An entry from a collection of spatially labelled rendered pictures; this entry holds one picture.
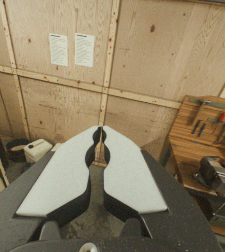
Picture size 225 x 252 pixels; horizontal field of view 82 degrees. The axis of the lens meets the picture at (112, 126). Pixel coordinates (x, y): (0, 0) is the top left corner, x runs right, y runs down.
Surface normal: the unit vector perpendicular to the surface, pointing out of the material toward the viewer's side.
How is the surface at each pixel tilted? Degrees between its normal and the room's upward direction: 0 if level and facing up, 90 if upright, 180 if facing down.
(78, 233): 0
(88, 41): 90
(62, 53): 90
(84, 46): 90
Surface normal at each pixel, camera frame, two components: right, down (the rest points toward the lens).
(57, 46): -0.21, 0.45
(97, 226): 0.15, -0.86
